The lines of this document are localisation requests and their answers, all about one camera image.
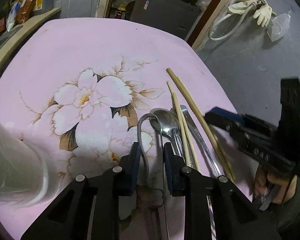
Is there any long wooden chopstick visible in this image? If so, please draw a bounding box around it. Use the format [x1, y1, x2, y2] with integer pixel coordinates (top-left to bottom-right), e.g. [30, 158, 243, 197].
[166, 68, 235, 182]

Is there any steel spoon bowl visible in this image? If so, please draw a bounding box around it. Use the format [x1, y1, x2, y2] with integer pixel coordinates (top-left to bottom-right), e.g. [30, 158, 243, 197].
[180, 105, 222, 177]
[150, 108, 185, 159]

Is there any thin wooden chopstick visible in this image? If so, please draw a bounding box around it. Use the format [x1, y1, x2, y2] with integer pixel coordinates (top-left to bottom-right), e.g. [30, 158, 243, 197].
[166, 81, 200, 171]

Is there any right hand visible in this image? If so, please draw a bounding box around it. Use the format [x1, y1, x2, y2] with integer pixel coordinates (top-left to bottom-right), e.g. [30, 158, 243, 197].
[254, 165, 298, 204]

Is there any steel fork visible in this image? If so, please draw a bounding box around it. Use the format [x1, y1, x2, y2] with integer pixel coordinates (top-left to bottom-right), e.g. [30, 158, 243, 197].
[169, 107, 218, 240]

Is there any white plastic utensil holder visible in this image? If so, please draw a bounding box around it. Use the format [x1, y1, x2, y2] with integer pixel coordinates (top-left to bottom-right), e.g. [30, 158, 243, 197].
[0, 124, 59, 207]

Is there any clear plastic bag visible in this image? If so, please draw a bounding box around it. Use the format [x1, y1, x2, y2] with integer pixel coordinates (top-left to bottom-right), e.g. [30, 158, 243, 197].
[267, 14, 290, 42]

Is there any white rubber glove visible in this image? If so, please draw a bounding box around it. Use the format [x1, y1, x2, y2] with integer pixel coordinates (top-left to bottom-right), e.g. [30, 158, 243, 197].
[228, 0, 276, 28]

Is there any pink floral tablecloth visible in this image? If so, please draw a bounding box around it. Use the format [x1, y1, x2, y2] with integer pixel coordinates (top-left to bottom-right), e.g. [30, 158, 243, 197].
[0, 18, 234, 187]

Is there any dark cabinet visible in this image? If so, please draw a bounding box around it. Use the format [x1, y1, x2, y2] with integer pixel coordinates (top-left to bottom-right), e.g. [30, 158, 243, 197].
[130, 0, 200, 40]

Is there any wooden counter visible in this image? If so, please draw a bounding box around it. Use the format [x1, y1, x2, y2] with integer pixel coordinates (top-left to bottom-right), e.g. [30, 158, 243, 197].
[0, 7, 62, 72]

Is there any condiment bottles group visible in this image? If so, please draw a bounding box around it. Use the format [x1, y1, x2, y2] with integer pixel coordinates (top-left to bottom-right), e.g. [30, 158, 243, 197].
[0, 0, 44, 35]

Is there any white hose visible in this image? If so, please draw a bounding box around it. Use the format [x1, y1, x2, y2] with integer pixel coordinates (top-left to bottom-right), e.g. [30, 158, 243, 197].
[207, 0, 262, 42]

